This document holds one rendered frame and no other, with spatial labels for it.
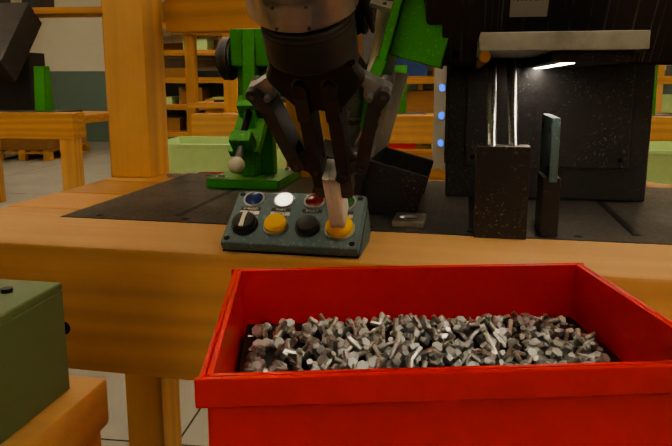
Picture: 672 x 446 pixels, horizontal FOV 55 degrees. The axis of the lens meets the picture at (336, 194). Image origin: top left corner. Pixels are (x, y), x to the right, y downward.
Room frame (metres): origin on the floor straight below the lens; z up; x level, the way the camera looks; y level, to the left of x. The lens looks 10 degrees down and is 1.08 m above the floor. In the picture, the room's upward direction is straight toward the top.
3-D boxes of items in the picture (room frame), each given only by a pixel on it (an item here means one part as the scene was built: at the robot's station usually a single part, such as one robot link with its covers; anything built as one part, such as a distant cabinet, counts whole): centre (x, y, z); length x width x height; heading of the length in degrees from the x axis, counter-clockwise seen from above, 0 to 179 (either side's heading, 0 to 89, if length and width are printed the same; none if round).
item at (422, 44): (0.90, -0.12, 1.17); 0.13 x 0.12 x 0.20; 79
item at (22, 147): (9.31, 4.26, 0.22); 1.20 x 0.81 x 0.44; 176
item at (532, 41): (0.84, -0.26, 1.11); 0.39 x 0.16 x 0.03; 169
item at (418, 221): (0.81, -0.10, 0.90); 0.06 x 0.04 x 0.01; 168
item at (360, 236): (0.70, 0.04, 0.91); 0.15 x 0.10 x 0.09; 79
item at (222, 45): (1.16, 0.19, 1.12); 0.07 x 0.03 x 0.08; 169
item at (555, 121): (0.78, -0.26, 0.97); 0.10 x 0.02 x 0.14; 169
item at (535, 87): (1.06, -0.34, 1.07); 0.30 x 0.18 x 0.34; 79
